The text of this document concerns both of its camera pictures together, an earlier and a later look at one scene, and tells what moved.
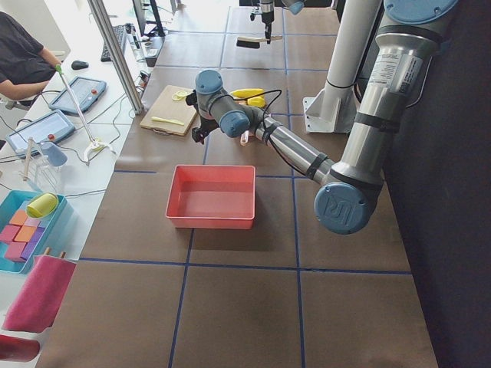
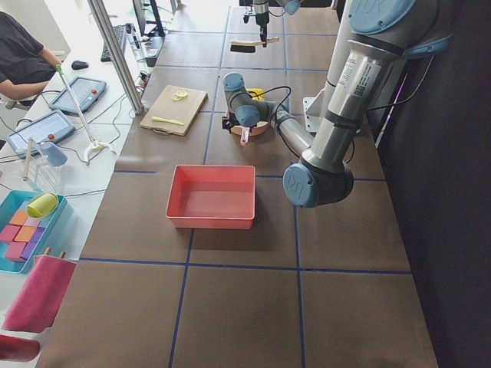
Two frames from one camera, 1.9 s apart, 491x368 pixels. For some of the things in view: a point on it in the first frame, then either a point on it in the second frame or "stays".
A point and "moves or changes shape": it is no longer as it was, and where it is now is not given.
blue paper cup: x=56 y=156 stays
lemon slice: x=179 y=95 stays
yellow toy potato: x=259 y=101 stays
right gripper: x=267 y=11 -> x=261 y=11
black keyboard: x=120 y=31 stays
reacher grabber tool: x=95 y=144 stays
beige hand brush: x=252 y=42 moves or changes shape
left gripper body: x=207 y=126 -> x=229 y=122
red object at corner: x=18 y=349 stays
